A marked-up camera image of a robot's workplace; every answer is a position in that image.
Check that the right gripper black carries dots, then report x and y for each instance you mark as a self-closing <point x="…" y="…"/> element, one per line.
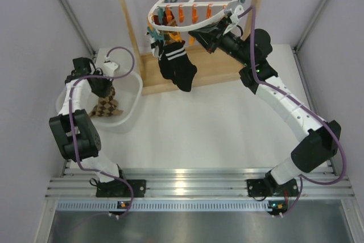
<point x="211" y="37"/>

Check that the black sock white stripes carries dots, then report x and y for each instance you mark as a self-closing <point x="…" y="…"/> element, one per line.
<point x="175" y="65"/>

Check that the brown argyle sock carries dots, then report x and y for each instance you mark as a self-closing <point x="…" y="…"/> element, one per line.
<point x="106" y="106"/>

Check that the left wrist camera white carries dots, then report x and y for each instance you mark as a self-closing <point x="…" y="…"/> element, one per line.
<point x="110" y="67"/>

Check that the wooden hanger stand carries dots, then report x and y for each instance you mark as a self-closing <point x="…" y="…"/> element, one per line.
<point x="212" y="68"/>

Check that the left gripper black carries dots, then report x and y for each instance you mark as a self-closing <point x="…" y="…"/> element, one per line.
<point x="106" y="90"/>

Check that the black white striped sock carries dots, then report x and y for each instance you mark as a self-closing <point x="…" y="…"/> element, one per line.
<point x="154" y="45"/>

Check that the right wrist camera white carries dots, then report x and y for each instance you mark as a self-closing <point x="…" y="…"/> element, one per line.
<point x="234" y="10"/>

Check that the white plastic tub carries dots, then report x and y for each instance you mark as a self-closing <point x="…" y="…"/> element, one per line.
<point x="128" y="91"/>

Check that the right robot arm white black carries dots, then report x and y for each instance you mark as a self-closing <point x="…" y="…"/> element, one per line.
<point x="317" y="138"/>

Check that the aluminium mounting rail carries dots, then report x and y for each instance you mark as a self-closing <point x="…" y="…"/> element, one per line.
<point x="188" y="190"/>

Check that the brown sock clipped on hanger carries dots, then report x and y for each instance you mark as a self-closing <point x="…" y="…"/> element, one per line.
<point x="169" y="37"/>

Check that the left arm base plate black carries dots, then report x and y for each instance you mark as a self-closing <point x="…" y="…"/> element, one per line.
<point x="119" y="189"/>

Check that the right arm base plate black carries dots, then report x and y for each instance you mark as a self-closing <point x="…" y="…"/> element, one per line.
<point x="259" y="188"/>

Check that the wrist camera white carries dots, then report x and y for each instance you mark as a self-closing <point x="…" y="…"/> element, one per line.
<point x="110" y="67"/>
<point x="234" y="10"/>

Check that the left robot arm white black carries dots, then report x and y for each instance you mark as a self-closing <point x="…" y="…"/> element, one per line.
<point x="73" y="130"/>

